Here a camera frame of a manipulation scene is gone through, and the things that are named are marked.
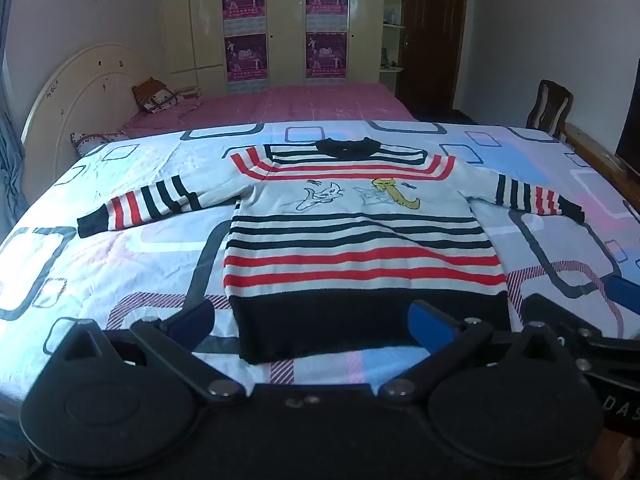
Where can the white patterned pillow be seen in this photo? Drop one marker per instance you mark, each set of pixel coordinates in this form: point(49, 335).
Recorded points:
point(84, 143)

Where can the dark wooden chair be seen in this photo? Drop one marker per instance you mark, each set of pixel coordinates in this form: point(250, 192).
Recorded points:
point(552, 106)

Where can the cream rounded headboard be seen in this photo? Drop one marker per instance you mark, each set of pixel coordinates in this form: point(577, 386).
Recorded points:
point(89, 93)

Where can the patterned white bed sheet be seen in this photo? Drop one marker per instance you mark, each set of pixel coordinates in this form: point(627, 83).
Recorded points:
point(51, 278)

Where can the cream corner shelf unit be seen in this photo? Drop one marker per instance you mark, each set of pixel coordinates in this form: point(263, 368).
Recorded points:
point(393, 31)

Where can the lower left purple poster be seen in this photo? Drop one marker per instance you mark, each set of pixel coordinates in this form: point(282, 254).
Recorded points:
point(246, 57)

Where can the lower right purple poster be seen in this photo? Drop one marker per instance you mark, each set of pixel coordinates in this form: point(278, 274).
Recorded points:
point(326, 55)

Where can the striped knit child sweater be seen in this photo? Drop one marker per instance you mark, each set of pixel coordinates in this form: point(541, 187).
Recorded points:
point(331, 241)

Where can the cream wardrobe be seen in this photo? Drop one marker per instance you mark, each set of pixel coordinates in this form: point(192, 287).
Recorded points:
point(194, 32)

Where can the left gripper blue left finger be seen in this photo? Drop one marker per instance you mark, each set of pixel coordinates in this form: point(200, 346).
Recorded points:
point(190, 326)

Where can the pink bed sheet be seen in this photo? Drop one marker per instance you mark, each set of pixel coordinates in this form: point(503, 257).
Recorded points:
point(284, 104)

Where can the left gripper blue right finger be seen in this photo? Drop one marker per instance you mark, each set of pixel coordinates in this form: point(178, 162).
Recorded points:
point(430, 327)

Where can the dark brown wooden door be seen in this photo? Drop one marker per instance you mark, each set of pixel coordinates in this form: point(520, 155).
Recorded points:
point(430, 53)

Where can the blue curtain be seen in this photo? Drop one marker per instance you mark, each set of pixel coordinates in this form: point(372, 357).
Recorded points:
point(13, 201)

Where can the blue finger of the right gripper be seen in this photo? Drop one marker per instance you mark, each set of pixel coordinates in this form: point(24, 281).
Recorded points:
point(623, 292)
point(539, 310)

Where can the wooden bed footboard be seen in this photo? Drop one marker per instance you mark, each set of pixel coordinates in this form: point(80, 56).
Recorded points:
point(606, 164)

